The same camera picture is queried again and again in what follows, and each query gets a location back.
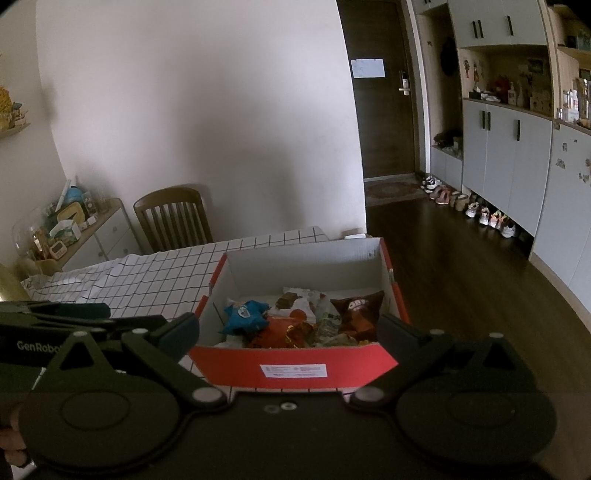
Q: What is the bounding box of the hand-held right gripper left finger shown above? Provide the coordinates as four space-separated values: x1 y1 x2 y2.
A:
44 312 228 414

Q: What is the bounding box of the yellow ornament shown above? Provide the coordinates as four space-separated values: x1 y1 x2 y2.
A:
0 85 14 130

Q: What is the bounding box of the group of shelf ornaments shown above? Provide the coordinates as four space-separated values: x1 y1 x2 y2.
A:
463 58 555 116

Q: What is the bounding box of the red cardboard box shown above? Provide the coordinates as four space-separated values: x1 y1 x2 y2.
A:
188 237 411 394

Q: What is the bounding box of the group of glass jars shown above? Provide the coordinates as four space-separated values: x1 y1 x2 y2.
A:
556 78 591 125

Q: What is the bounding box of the dark entrance door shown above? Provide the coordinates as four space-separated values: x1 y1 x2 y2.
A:
337 0 421 182

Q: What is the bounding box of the person's left hand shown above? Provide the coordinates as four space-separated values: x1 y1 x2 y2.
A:
0 406 29 468

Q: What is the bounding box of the red orange snack packet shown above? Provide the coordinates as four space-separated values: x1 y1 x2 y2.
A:
247 316 315 350

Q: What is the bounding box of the patterned door mat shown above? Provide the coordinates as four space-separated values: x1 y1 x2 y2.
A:
364 181 429 207

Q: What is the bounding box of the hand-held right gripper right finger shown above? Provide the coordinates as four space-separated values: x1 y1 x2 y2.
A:
350 315 537 414

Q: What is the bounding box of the red yellow white snack packet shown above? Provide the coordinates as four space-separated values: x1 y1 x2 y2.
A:
293 295 319 324

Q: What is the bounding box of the checked tablecloth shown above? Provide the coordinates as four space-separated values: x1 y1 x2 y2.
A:
23 225 331 384

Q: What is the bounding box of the white paper note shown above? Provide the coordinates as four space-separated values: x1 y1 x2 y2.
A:
351 58 385 79

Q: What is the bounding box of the long beige snack packet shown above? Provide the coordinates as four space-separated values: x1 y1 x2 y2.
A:
318 333 372 348

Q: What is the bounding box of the white green snack packet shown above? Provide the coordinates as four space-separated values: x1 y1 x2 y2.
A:
314 292 343 344

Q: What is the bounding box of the white drawer side cabinet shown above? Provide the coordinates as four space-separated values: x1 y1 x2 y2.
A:
18 198 141 278

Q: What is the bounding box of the row of shoes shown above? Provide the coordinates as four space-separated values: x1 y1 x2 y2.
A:
420 174 518 239

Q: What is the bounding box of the grey built-in cabinet unit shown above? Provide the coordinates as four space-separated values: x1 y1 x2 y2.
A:
411 0 591 319

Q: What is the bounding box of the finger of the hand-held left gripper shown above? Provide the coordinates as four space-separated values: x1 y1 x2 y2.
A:
0 300 112 322
65 315 168 342

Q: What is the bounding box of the group of cabinet door stickers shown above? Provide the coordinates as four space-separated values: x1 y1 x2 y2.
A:
554 143 591 185

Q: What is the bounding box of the blue yellow snack packet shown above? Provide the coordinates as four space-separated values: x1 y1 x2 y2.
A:
223 299 271 336

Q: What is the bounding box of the yellow round object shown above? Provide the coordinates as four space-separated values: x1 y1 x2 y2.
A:
0 264 29 303

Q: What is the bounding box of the blue desk toy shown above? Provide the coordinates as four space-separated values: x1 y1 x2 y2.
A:
62 186 92 215

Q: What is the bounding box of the wooden chair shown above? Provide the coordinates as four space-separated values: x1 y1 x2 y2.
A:
133 186 214 254

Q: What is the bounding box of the green white tissue box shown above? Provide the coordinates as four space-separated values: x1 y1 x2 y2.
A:
46 219 83 241

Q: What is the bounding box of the dark hanging hat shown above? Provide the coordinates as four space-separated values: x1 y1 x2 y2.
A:
440 37 458 77

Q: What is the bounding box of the brown clutter heap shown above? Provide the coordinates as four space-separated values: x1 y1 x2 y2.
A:
433 130 464 149

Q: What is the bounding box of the dark red chips packet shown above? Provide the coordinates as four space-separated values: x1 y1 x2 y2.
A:
330 290 386 340

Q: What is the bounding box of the wooden wall shelf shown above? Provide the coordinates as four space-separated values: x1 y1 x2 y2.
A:
0 121 32 139

